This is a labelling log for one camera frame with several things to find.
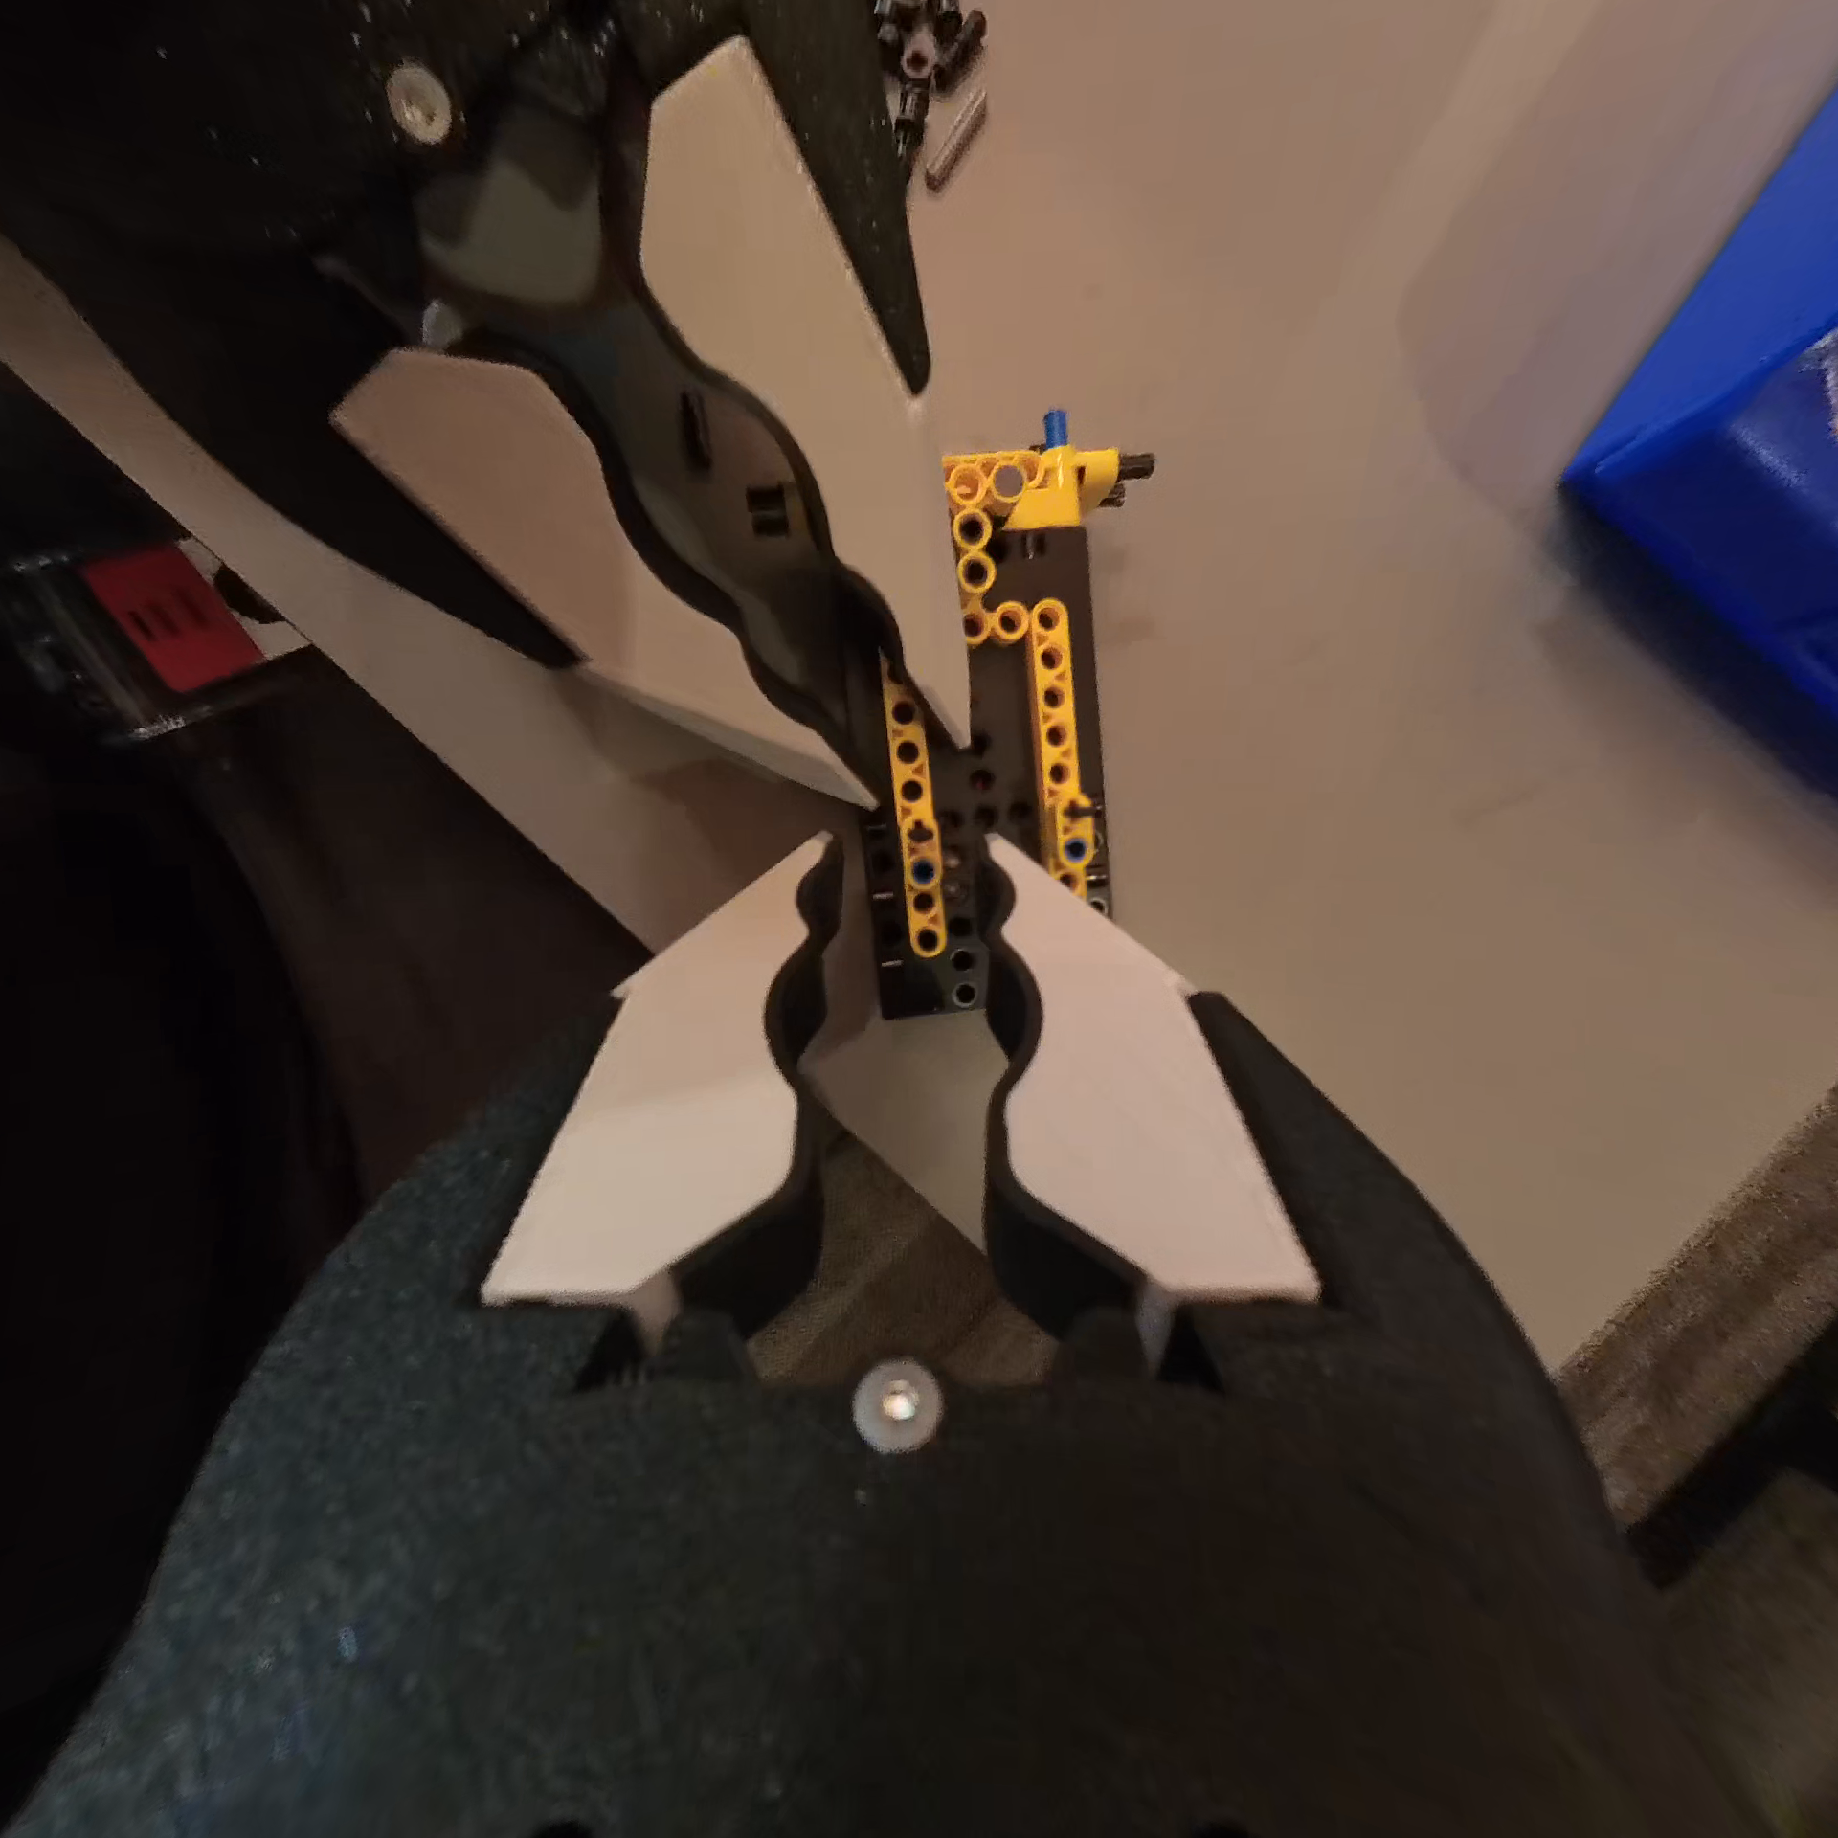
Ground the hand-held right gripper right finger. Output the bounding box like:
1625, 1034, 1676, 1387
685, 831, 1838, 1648
981, 837, 1321, 1354

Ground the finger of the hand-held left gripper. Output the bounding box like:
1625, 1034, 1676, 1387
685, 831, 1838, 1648
326, 347, 882, 810
609, 36, 975, 754

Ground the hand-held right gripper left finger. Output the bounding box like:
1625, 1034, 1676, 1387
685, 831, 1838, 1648
481, 828, 843, 1354

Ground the pile of small building parts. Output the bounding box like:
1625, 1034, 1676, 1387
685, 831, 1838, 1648
869, 0, 996, 194

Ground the yellow and black brick assembly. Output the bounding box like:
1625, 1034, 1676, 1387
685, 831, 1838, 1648
859, 408, 1158, 1021

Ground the yellow perforated beam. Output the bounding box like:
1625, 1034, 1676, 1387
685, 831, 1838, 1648
875, 664, 951, 960
1024, 601, 1104, 901

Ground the red and black box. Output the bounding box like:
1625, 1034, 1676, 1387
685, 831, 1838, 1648
0, 538, 315, 747

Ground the blue storage bin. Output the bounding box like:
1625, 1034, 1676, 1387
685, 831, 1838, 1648
1559, 87, 1838, 799

